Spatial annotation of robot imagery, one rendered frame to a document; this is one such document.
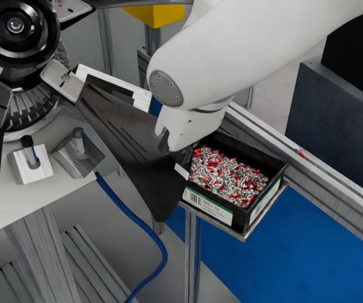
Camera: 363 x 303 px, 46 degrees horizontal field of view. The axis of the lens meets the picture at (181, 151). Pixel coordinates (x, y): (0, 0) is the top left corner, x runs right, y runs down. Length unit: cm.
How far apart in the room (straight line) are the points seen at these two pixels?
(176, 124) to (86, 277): 117
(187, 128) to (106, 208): 139
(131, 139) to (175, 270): 112
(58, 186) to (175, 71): 52
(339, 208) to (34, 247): 71
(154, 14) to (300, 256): 70
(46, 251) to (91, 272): 57
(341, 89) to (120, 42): 93
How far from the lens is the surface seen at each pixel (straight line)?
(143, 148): 69
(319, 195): 94
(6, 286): 174
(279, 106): 255
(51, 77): 67
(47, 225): 109
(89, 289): 165
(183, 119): 58
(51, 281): 124
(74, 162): 82
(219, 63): 40
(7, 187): 88
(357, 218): 91
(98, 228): 190
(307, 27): 41
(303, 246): 111
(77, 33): 160
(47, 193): 89
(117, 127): 67
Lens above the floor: 148
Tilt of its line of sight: 43 degrees down
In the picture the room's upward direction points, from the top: straight up
